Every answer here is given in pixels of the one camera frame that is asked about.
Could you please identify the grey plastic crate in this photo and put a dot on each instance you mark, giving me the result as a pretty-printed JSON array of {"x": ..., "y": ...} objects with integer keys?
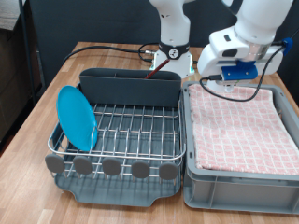
[{"x": 236, "y": 194}]

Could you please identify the brown wooden spoon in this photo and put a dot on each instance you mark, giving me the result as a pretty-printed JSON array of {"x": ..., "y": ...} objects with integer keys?
[{"x": 155, "y": 72}]

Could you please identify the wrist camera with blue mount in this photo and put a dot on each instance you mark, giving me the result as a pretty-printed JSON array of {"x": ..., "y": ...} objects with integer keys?
[{"x": 239, "y": 73}]

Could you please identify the black metal pole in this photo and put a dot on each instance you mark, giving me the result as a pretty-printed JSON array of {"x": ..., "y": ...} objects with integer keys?
[{"x": 27, "y": 49}]

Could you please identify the pink checkered towel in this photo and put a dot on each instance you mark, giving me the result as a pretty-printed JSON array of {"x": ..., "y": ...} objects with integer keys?
[{"x": 243, "y": 137}]

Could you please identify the dark cabinet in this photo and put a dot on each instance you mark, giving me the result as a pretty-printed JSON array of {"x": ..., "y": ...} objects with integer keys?
[{"x": 12, "y": 77}]

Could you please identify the grey dish drying rack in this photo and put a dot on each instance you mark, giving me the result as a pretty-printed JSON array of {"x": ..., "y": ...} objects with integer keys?
[{"x": 118, "y": 194}]

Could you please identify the black backdrop curtain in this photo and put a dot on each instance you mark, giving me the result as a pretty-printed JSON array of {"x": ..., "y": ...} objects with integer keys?
[{"x": 78, "y": 18}]

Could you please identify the dark grey cutlery holder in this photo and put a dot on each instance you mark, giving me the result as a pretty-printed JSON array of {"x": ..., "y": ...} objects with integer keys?
[{"x": 130, "y": 90}]

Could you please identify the blue plastic plate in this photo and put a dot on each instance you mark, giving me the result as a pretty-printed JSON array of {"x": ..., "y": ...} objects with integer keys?
[{"x": 76, "y": 118}]

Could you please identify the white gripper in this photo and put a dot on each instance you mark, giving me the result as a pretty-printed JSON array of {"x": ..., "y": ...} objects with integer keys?
[{"x": 215, "y": 49}]

